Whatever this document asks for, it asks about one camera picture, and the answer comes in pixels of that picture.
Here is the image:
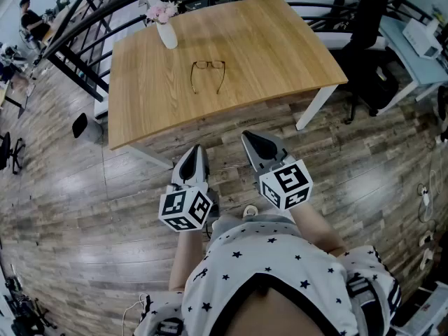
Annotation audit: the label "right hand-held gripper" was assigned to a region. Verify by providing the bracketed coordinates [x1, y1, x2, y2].
[241, 130, 314, 211]

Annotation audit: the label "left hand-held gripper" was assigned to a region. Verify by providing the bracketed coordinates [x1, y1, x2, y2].
[158, 145, 221, 232]

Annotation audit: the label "brown-framed eyeglasses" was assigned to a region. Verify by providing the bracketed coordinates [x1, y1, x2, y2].
[190, 59, 226, 95]

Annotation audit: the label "person's left forearm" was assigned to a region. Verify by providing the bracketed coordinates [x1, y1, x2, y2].
[169, 227, 207, 292]

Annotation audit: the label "person's right forearm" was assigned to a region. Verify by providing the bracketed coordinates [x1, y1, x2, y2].
[288, 197, 349, 257]

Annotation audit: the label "white table leg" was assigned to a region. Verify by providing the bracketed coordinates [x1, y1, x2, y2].
[129, 144, 175, 170]
[295, 83, 340, 132]

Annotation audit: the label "grey denim shorts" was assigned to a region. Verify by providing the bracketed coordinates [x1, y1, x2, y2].
[211, 213, 302, 239]

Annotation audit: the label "white star-print shirt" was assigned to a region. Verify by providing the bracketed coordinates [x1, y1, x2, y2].
[132, 218, 403, 336]

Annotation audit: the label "grey bin with black lid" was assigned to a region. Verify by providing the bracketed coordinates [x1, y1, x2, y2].
[71, 112, 104, 143]

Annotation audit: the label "white ceramic vase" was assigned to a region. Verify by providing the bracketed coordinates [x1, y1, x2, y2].
[156, 19, 179, 50]

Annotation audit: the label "black metal railing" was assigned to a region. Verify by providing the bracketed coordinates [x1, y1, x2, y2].
[41, 0, 448, 101]

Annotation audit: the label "black chair with dark clothes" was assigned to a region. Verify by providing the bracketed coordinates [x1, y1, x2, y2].
[328, 0, 400, 125]

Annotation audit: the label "pink flower bouquet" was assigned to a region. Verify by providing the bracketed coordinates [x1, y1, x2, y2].
[146, 1, 179, 25]

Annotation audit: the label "light blue desk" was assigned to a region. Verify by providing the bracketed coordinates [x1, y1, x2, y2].
[377, 14, 448, 115]

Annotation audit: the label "black office chair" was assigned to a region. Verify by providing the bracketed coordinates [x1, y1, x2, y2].
[0, 131, 26, 175]

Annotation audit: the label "white box appliance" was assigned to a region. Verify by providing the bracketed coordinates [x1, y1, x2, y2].
[401, 19, 442, 61]

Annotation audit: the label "black tripod equipment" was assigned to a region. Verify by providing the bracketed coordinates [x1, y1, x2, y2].
[6, 274, 57, 335]

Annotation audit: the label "white floor cable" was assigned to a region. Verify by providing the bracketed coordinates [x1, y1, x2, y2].
[120, 292, 150, 336]

